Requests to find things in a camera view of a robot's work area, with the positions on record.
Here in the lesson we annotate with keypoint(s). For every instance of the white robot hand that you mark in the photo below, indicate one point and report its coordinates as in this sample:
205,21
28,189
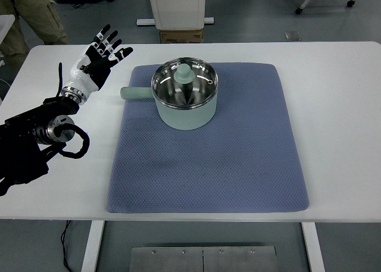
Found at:
80,77

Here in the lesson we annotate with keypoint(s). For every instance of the glass lid with green knob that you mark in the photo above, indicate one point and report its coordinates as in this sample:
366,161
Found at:
184,74

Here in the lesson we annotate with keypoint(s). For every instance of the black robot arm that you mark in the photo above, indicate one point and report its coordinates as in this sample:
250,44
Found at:
18,156

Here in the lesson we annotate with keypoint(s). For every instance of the person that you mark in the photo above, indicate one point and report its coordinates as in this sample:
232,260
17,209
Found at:
35,16

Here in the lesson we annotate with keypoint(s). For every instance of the white side table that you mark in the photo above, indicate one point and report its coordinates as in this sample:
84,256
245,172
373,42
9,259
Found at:
6,25

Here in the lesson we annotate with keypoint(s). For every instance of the brown cardboard box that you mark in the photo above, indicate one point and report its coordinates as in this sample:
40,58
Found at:
181,36

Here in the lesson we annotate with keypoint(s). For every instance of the white table leg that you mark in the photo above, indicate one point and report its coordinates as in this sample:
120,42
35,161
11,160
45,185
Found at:
92,245
312,245

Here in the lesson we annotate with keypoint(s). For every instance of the blue-grey textured mat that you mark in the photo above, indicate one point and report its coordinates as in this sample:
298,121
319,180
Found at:
238,170

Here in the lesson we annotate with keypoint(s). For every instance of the grey metal plate with screws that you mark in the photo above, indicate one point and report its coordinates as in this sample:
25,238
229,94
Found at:
178,260

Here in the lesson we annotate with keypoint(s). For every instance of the grey floor socket plate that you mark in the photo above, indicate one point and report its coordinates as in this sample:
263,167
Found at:
292,36

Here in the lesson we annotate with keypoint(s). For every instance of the white cabinet pedestal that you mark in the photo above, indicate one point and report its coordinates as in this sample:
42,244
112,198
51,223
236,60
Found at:
178,7

